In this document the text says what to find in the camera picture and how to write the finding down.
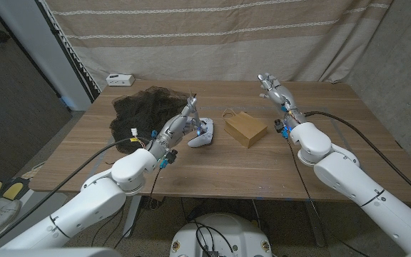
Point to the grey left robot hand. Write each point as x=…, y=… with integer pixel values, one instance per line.
x=173, y=130

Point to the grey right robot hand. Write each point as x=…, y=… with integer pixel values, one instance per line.
x=284, y=96

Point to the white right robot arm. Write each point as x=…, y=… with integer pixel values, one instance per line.
x=362, y=185

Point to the white game controller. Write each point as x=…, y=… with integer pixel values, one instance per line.
x=205, y=139

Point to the black mesh netting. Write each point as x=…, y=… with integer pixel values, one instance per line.
x=134, y=110

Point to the brown paper bag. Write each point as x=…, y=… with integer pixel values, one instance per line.
x=244, y=128

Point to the white power strip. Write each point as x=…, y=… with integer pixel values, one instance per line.
x=120, y=80

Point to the striped beige curtain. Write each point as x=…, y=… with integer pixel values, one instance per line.
x=155, y=43

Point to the white table leg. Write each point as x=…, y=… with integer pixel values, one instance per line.
x=131, y=221

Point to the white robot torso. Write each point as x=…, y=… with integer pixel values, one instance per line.
x=223, y=232

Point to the grey table leg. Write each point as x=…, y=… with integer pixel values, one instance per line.
x=314, y=225

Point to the black curtain frame bar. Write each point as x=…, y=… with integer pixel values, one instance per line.
x=66, y=50

